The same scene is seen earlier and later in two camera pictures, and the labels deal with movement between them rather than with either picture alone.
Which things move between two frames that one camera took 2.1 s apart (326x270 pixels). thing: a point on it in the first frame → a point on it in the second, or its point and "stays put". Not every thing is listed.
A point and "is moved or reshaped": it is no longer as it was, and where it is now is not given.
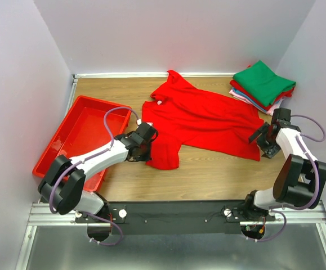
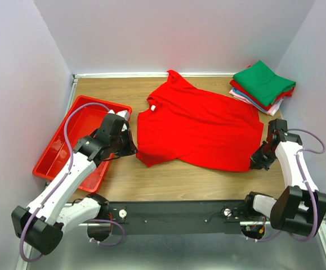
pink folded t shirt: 246,100 stays put
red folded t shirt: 287,93 stays put
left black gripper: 146,157 → 131,148
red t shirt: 184,115 is moved or reshaped
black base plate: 174,217 stays put
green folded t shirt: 261,81 stays put
